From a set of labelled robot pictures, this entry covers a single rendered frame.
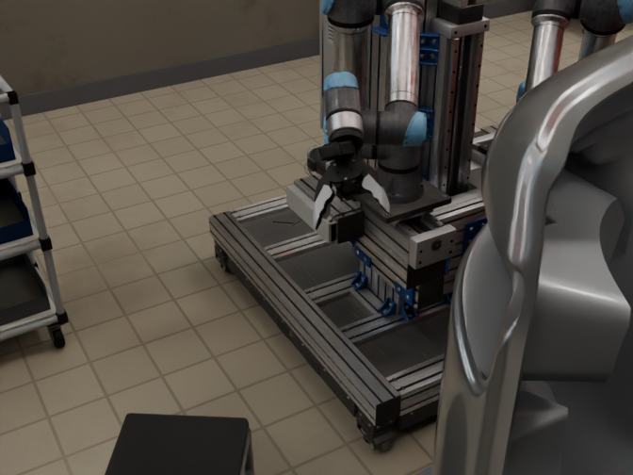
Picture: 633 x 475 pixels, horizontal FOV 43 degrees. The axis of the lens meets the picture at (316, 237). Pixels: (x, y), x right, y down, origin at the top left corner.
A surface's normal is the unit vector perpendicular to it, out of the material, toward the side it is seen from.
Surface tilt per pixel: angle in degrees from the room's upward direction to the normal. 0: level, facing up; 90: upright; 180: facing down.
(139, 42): 90
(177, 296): 0
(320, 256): 0
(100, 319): 0
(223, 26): 90
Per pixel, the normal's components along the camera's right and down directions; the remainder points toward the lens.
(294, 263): -0.01, -0.84
